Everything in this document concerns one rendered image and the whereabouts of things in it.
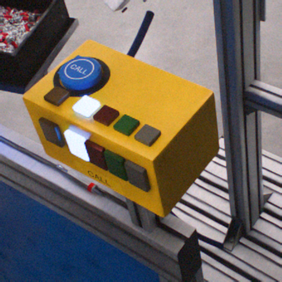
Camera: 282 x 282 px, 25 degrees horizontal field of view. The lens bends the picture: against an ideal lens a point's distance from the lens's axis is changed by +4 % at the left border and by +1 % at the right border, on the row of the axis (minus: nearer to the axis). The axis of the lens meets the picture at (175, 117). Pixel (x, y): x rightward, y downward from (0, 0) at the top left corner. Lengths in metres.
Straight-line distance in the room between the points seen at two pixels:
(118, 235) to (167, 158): 0.27
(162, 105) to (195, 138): 0.04
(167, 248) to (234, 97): 0.59
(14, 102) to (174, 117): 1.70
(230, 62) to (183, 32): 1.16
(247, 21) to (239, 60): 0.08
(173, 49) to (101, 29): 0.31
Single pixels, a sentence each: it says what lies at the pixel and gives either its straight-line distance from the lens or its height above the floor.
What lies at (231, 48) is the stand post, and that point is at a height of 0.71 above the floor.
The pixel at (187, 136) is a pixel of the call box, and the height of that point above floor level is 1.06.
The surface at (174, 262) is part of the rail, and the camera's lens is 0.75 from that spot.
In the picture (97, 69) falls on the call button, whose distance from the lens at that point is 0.61.
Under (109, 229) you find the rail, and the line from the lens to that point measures 0.81.
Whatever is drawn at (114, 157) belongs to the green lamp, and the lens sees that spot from 0.57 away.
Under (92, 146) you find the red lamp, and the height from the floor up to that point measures 1.06.
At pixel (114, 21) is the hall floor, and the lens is 2.46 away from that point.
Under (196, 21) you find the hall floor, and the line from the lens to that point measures 2.39.
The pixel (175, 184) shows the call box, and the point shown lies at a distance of 0.59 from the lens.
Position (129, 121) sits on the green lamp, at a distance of 0.56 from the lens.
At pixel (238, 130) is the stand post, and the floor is 0.48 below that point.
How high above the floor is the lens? 1.48
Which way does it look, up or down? 47 degrees down
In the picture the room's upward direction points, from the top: 9 degrees counter-clockwise
